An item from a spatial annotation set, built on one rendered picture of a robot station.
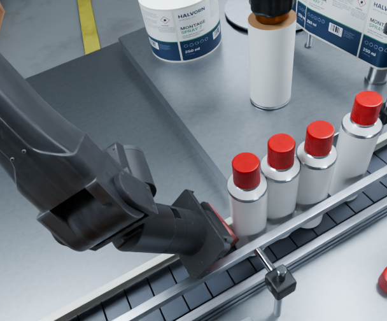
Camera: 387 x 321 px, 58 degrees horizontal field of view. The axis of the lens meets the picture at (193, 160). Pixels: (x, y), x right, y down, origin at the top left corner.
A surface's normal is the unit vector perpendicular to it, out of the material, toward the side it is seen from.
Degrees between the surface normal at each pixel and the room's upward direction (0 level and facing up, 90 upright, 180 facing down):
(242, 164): 3
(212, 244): 38
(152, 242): 82
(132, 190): 69
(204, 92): 0
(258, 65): 90
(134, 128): 0
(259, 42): 90
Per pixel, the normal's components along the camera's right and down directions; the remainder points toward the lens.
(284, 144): -0.17, -0.67
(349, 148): -0.69, 0.62
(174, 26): -0.07, 0.77
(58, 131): 0.73, -0.61
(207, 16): 0.72, 0.45
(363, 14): -0.84, 0.48
